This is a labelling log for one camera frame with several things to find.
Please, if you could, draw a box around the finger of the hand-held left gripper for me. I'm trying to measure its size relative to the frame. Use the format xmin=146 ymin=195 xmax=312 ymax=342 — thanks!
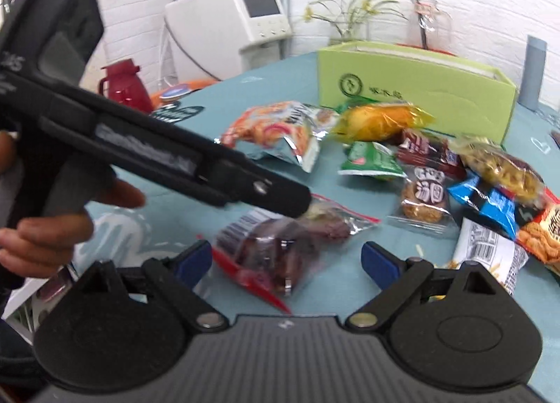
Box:
xmin=197 ymin=153 xmax=313 ymax=217

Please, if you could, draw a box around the blue round lid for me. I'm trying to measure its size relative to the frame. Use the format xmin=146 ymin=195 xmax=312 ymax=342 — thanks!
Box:
xmin=159 ymin=85 xmax=192 ymax=103

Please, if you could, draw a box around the green and white snack packet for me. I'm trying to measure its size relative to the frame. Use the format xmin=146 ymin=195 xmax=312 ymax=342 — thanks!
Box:
xmin=338 ymin=140 xmax=407 ymax=180

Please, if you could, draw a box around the white barcode snack packet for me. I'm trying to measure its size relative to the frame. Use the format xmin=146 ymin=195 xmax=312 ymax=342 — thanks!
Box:
xmin=444 ymin=217 xmax=530 ymax=299

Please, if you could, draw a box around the clear packet with round cake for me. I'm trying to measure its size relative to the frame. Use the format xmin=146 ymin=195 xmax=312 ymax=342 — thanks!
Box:
xmin=387 ymin=164 xmax=460 ymax=239

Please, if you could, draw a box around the person's left hand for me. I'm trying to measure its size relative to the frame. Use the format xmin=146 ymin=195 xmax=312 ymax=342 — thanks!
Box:
xmin=0 ymin=129 xmax=146 ymax=281

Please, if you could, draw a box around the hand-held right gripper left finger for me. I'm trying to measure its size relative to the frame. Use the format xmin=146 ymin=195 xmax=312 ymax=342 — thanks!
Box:
xmin=72 ymin=239 xmax=230 ymax=330

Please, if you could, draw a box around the clear packet of yellow nuts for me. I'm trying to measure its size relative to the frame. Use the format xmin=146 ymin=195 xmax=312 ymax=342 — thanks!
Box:
xmin=450 ymin=134 xmax=547 ymax=207

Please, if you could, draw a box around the glass vase with flower stems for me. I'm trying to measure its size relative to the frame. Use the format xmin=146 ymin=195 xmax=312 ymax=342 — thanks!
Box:
xmin=303 ymin=0 xmax=410 ymax=46

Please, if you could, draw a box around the teal printed tablecloth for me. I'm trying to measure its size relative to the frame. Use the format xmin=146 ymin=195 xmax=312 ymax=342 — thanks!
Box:
xmin=65 ymin=50 xmax=560 ymax=403

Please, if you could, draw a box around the small orange snack packet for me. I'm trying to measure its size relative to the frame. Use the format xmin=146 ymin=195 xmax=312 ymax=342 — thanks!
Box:
xmin=516 ymin=193 xmax=560 ymax=277

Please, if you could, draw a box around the grey cylinder bottle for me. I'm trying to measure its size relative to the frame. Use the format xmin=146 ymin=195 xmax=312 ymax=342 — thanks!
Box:
xmin=518 ymin=34 xmax=548 ymax=111

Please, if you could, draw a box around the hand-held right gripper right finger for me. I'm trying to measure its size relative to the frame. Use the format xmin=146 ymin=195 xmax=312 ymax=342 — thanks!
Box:
xmin=345 ymin=241 xmax=502 ymax=330

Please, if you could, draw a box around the blue snack packet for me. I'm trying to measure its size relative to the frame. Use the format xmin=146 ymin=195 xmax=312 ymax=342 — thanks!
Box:
xmin=446 ymin=169 xmax=532 ymax=241

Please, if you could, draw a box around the yellow clear snack packet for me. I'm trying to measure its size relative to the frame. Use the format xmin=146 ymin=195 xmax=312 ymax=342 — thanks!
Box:
xmin=332 ymin=101 xmax=436 ymax=143

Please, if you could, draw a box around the clear bag of red dates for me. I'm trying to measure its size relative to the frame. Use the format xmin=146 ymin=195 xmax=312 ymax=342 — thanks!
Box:
xmin=198 ymin=193 xmax=381 ymax=314

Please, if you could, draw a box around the dark red snack packet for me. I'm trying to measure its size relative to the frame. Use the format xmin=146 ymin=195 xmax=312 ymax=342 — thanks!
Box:
xmin=396 ymin=127 xmax=467 ymax=180

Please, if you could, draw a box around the glass jar with dark straw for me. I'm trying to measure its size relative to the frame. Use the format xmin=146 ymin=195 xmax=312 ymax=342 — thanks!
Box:
xmin=408 ymin=0 xmax=454 ymax=51

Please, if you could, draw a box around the white machine with screen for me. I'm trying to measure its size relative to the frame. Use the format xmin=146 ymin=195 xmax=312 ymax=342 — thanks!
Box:
xmin=164 ymin=0 xmax=294 ymax=82

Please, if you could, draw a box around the red thermos jug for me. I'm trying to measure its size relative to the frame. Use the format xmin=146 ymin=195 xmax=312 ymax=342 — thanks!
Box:
xmin=97 ymin=58 xmax=152 ymax=114

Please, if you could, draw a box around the white printed box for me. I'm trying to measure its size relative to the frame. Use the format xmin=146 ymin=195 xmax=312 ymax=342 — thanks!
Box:
xmin=9 ymin=265 xmax=77 ymax=334

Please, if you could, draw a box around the light green cardboard box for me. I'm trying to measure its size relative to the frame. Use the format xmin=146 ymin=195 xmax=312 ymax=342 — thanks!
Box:
xmin=317 ymin=40 xmax=519 ymax=145

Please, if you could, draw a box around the large orange snack bag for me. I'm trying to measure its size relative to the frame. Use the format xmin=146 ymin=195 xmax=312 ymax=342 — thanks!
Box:
xmin=220 ymin=101 xmax=340 ymax=174

